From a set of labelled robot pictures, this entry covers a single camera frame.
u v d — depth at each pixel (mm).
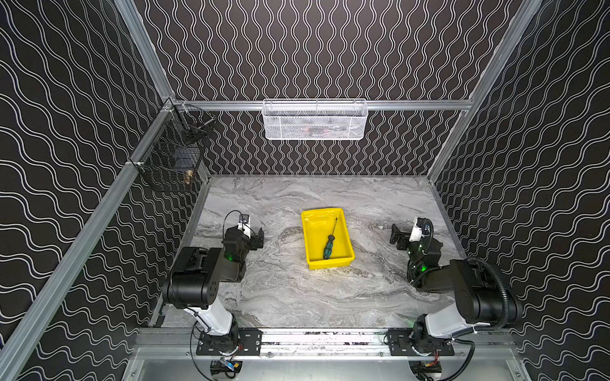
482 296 455
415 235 813
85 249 545
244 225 815
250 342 739
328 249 925
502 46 778
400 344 731
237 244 733
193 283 466
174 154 916
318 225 1008
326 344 749
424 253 691
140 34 737
